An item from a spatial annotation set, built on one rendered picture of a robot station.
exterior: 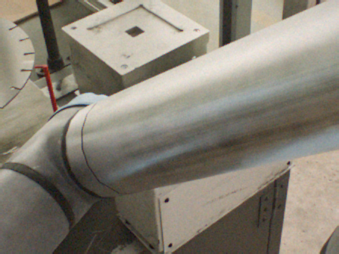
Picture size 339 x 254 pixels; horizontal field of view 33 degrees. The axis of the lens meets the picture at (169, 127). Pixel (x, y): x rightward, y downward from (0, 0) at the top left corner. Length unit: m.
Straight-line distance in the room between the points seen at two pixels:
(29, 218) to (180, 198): 0.36
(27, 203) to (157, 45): 0.55
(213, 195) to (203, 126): 0.50
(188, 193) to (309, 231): 1.09
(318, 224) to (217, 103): 1.55
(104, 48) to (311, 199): 1.13
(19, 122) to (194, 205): 0.30
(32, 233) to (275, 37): 0.23
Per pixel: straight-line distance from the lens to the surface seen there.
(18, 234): 0.42
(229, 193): 0.84
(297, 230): 1.82
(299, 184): 1.95
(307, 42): 0.28
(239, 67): 0.31
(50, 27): 1.13
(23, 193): 0.43
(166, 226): 0.78
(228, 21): 0.90
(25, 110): 0.93
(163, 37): 0.97
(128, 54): 0.93
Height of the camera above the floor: 1.43
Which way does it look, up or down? 42 degrees down
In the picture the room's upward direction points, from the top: 4 degrees counter-clockwise
